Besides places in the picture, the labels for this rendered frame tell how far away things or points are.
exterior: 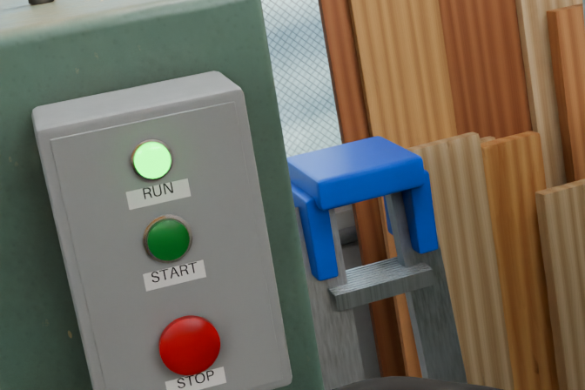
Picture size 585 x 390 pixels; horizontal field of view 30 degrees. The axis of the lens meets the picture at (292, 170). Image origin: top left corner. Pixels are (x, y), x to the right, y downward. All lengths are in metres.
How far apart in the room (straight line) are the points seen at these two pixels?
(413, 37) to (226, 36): 1.53
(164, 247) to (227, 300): 0.05
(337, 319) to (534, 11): 0.89
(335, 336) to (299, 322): 0.95
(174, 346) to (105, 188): 0.08
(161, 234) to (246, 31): 0.12
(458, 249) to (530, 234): 0.17
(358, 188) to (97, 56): 0.95
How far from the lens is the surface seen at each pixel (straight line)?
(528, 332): 2.21
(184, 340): 0.54
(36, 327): 0.60
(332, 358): 1.58
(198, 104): 0.52
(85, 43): 0.57
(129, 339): 0.55
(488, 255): 2.09
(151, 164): 0.51
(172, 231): 0.52
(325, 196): 1.47
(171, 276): 0.54
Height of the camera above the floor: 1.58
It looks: 16 degrees down
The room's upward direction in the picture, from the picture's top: 9 degrees counter-clockwise
